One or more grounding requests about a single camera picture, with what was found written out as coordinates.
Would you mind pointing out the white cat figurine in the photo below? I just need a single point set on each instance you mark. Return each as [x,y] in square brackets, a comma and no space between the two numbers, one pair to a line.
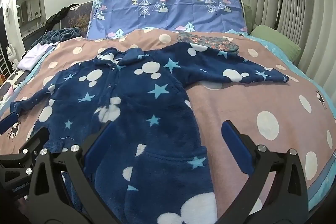
[12,56]

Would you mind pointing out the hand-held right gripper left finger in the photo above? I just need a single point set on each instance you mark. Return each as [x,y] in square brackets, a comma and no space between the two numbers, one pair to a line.
[98,145]

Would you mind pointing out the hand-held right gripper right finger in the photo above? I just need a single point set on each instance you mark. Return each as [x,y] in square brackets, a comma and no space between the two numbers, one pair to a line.
[236,145]

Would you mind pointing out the dark teal fleece blanket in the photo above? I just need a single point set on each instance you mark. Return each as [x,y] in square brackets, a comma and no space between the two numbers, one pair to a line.
[57,34]

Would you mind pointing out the green pillow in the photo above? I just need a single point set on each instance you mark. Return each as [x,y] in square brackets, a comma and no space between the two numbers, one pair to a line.
[275,40]

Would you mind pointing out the white ladder shelf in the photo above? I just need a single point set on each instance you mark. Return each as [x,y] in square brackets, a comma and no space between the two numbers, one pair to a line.
[3,64]

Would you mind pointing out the pink polka-dot blanket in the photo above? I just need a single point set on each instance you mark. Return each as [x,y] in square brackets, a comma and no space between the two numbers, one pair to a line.
[323,182]

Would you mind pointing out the purple tree-print sheet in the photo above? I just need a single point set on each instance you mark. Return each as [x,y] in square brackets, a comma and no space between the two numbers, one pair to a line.
[178,8]

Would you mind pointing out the black garment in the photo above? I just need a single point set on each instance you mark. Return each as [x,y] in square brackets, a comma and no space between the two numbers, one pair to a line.
[59,16]

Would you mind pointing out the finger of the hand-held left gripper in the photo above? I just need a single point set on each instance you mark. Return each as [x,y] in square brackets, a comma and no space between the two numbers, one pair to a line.
[38,140]
[8,123]

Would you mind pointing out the grey pleated curtain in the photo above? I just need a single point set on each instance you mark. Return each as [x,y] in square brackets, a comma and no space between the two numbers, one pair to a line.
[309,16]

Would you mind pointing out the wall mirror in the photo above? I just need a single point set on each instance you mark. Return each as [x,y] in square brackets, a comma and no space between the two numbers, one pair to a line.
[29,7]

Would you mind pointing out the dark floral headboard panel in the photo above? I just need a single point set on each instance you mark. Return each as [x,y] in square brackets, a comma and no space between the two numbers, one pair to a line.
[78,19]

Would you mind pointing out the floral folded garment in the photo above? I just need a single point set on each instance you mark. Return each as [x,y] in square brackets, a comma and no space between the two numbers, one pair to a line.
[210,41]

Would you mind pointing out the navy star-print fleece pajama top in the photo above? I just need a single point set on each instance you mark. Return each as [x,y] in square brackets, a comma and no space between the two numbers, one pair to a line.
[147,108]

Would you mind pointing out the pink polka dot blanket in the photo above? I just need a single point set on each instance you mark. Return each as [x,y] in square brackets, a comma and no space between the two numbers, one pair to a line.
[236,98]

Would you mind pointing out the lavender folded cloth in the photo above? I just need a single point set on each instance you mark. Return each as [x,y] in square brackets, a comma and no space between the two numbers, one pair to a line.
[34,56]

